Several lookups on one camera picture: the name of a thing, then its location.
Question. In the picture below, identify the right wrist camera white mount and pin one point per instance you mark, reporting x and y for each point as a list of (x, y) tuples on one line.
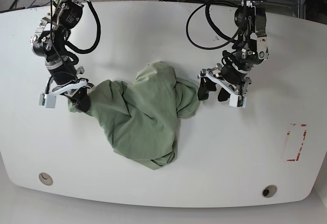
[(48, 99)]

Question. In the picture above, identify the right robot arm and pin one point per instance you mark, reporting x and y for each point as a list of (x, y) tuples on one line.
[(50, 41)]

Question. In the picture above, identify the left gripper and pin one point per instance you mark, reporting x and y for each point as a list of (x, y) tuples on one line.
[(226, 72)]

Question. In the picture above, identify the table cable grommet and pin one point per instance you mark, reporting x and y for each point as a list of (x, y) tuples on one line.
[(45, 179), (269, 191)]

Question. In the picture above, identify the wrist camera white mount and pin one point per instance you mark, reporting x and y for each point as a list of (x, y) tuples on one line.
[(48, 99), (237, 92)]

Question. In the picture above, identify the green t-shirt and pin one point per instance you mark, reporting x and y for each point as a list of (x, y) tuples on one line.
[(140, 118)]

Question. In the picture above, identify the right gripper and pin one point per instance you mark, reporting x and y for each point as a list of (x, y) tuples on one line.
[(62, 75)]

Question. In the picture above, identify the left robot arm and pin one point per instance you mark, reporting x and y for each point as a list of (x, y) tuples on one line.
[(249, 48)]

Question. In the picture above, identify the right table cable grommet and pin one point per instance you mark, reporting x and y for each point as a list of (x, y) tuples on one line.
[(269, 191)]

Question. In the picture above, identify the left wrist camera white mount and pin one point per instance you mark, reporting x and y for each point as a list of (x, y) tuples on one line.
[(237, 92)]

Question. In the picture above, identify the left table cable grommet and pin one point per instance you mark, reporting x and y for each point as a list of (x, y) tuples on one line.
[(45, 179)]

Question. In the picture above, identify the red tape rectangle marking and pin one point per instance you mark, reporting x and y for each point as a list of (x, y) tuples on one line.
[(294, 141)]

